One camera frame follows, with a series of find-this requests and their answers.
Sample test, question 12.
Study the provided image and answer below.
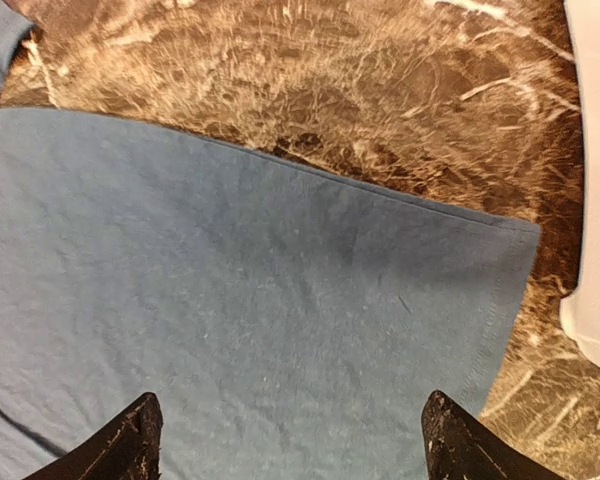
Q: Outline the dark blue garment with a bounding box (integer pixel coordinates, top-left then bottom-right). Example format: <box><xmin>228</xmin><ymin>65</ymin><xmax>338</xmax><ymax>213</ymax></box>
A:
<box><xmin>0</xmin><ymin>2</ymin><xmax>540</xmax><ymax>479</ymax></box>

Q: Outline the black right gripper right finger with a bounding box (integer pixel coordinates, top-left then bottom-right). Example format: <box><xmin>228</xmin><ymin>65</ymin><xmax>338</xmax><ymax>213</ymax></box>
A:
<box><xmin>421</xmin><ymin>390</ymin><xmax>562</xmax><ymax>480</ymax></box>

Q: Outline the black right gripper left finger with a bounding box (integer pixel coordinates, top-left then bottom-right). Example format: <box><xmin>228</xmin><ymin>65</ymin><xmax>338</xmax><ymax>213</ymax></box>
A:
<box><xmin>26</xmin><ymin>392</ymin><xmax>163</xmax><ymax>480</ymax></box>

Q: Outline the white plastic laundry bin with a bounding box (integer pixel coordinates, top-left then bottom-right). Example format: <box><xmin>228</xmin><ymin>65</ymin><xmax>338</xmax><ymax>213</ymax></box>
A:
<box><xmin>560</xmin><ymin>1</ymin><xmax>600</xmax><ymax>368</ymax></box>

